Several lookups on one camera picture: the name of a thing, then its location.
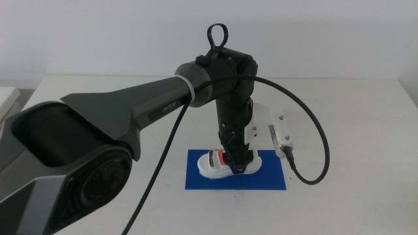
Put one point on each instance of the white zip tie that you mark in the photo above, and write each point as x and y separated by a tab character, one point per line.
189	88

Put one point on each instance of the blue rectangular mat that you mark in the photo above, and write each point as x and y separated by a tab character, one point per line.
271	179

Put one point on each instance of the black left Piper robot arm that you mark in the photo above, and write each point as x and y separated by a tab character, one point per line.
107	120

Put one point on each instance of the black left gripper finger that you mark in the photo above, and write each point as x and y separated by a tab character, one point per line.
241	160
228	158

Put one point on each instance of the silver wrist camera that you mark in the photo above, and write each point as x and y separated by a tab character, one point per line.
277	140

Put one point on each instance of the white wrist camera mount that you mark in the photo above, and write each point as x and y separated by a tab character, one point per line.
261	115

